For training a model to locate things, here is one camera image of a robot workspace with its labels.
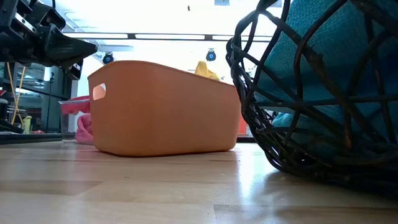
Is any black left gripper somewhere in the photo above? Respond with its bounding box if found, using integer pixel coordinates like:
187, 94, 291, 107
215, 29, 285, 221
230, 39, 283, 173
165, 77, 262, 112
0, 0, 98, 81

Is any yellow microfiber towel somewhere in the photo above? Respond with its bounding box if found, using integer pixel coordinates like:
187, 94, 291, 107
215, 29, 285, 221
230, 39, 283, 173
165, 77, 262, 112
194, 60, 221, 81

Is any blue microfiber towel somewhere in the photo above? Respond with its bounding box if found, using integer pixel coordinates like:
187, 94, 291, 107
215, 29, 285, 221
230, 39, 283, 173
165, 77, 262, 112
253, 0, 398, 147
272, 111, 346, 147

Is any black shelf rack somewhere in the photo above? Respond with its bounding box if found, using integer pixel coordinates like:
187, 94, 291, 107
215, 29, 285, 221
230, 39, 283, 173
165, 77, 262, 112
0, 62, 74, 138

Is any black tripod stand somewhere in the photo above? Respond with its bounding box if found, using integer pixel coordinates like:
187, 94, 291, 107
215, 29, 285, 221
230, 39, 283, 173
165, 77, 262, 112
45, 71, 55, 133

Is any clear plastic bin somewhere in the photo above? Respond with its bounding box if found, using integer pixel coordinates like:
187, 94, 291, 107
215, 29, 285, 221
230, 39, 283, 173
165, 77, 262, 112
58, 95, 94, 144

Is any yellow green object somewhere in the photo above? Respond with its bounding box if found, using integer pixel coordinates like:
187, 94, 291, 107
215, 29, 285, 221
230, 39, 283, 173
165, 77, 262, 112
21, 115, 33, 134

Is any orange plastic basket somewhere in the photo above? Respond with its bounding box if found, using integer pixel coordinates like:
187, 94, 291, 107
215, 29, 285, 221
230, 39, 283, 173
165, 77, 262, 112
87, 60, 242, 157

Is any red orange panel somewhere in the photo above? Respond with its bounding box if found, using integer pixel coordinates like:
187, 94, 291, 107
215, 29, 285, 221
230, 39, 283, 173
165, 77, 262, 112
238, 113, 249, 137

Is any yellow cable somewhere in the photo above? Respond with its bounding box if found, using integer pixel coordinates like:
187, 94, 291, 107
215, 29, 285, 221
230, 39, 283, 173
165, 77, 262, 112
11, 65, 27, 125
6, 61, 20, 125

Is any black table edge rail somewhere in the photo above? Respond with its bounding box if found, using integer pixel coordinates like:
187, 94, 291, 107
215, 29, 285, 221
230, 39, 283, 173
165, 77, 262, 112
0, 133, 256, 145

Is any dark wire basket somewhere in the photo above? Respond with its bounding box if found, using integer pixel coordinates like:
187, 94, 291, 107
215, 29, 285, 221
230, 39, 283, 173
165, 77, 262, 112
225, 0, 398, 194

